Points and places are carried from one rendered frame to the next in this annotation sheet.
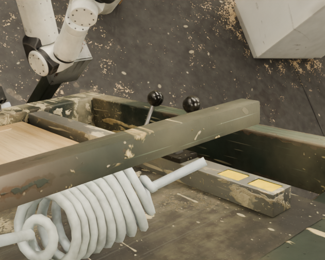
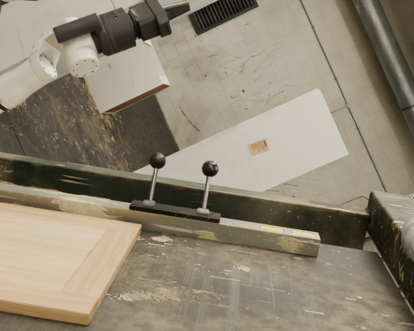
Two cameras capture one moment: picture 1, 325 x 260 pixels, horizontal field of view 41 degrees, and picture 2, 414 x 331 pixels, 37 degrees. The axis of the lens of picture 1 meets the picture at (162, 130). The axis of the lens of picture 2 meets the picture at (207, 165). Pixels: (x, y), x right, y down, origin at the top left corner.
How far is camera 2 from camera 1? 0.96 m
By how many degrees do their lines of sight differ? 47
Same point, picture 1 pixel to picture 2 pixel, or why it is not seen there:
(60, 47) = (14, 92)
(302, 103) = (16, 152)
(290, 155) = (257, 211)
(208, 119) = not seen: outside the picture
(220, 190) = (265, 242)
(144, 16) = not seen: outside the picture
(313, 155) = (279, 209)
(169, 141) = not seen: outside the picture
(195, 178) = (236, 234)
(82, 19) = (81, 69)
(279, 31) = (3, 58)
